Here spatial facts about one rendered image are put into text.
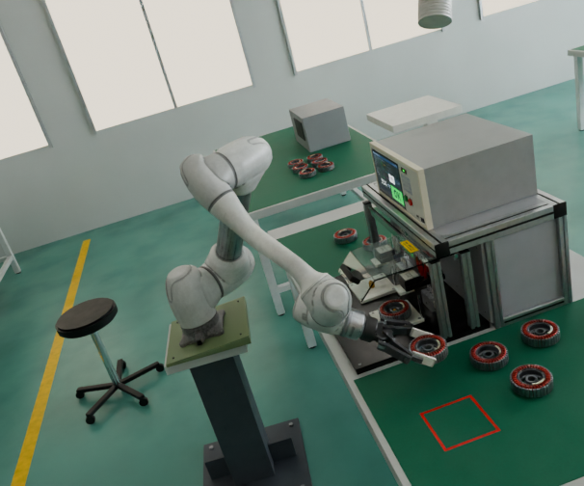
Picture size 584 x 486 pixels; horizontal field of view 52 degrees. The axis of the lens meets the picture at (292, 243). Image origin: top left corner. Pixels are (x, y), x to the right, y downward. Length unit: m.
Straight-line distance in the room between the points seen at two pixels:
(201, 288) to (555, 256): 1.25
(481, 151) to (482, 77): 5.56
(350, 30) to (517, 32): 2.00
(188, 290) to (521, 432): 1.25
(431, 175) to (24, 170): 5.41
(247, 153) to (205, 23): 4.62
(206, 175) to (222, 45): 4.71
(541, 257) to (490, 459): 0.71
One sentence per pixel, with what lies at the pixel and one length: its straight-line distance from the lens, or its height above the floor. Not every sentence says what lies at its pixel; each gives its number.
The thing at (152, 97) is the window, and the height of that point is 1.16.
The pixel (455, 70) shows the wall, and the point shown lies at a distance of 7.30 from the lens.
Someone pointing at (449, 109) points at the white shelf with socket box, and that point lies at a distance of 2.93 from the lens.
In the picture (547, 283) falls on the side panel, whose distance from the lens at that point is 2.11.
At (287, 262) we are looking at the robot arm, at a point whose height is 1.23.
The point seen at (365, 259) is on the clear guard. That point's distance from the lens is 1.93.
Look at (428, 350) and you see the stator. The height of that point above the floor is 0.87.
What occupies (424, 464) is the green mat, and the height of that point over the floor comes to 0.75.
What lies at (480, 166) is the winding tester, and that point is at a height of 1.27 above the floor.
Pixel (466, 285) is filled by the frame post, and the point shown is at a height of 0.93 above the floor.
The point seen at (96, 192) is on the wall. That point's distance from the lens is 6.75.
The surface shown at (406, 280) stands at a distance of 2.07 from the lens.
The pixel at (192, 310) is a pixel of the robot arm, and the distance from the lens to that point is 2.30.
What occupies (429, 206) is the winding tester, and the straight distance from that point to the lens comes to 1.90.
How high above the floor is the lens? 1.94
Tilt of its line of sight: 24 degrees down
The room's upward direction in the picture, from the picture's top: 15 degrees counter-clockwise
